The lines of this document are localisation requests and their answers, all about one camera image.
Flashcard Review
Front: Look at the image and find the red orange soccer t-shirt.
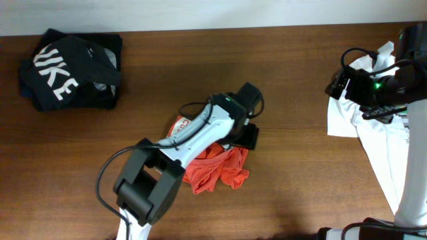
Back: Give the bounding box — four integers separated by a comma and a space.
166, 115, 251, 195

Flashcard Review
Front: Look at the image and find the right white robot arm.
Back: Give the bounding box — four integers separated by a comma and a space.
316, 22, 426, 239

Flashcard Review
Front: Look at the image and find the black folded garment underneath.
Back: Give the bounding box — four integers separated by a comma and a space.
19, 28, 123, 111

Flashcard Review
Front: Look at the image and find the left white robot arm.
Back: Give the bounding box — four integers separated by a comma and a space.
113, 83, 264, 239

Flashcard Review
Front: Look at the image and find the white graphic t-shirt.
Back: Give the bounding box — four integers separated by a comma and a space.
326, 41, 411, 215

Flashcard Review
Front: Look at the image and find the black Nike t-shirt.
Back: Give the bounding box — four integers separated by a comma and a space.
19, 34, 122, 112

